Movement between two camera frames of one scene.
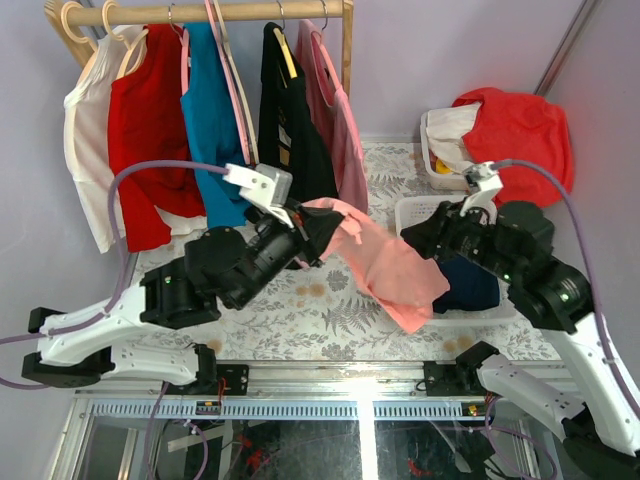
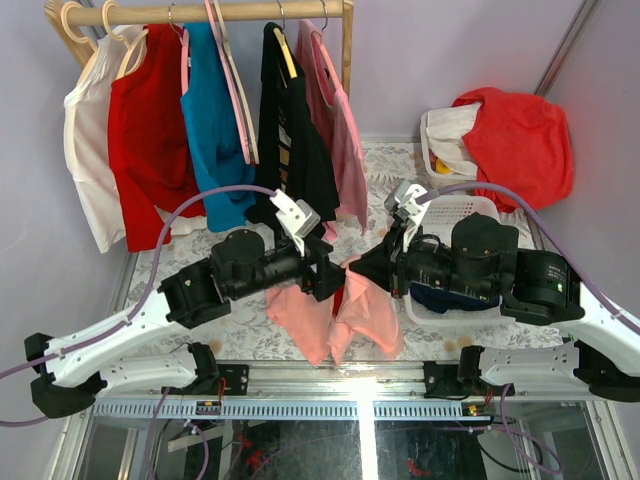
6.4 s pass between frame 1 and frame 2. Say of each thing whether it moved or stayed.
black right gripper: moved
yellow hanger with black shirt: stayed
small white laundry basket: stayed
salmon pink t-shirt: moved
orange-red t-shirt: stayed
